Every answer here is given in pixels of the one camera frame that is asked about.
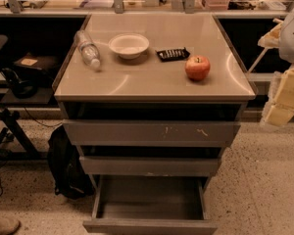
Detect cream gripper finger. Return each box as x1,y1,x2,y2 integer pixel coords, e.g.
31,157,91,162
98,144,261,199
261,65,294,126
258,19,283,49

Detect red apple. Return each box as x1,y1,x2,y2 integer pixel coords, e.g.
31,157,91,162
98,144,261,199
184,55,211,81

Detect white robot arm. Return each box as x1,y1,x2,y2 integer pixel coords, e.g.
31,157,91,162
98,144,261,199
258,7,294,126

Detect grey drawer cabinet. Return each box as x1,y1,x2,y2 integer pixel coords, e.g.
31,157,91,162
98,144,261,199
52,13,259,181

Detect grey middle drawer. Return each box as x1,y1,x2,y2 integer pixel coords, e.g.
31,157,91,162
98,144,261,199
79,156,220,177

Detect grey drawer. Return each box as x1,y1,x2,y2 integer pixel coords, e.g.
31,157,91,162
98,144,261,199
63,119,240,147
83,175,217,235
79,156,220,177

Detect grey bottom drawer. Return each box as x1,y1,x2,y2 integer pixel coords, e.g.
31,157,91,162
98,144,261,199
83,175,217,235

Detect grey top drawer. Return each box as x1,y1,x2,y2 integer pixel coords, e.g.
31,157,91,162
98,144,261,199
63,119,240,147

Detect black snack bar wrapper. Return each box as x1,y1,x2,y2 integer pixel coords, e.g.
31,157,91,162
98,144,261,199
156,48,190,62

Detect white bowl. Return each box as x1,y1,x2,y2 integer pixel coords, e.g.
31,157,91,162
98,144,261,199
108,33,149,60

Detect clear plastic water bottle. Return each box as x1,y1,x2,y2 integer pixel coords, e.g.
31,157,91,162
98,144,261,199
75,30,101,71

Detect black box with label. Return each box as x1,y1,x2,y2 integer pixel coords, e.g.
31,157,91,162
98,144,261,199
13,53,61,74

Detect black backpack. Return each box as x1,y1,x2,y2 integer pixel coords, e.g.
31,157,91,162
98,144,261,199
47,125,94,200

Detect black headphones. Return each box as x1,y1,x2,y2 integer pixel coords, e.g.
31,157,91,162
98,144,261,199
2,68,38,99

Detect beige shoe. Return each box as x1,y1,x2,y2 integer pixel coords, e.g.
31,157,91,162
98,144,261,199
0,217,21,235

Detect black desk frame leg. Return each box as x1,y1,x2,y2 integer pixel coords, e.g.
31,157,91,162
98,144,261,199
0,108,47,161

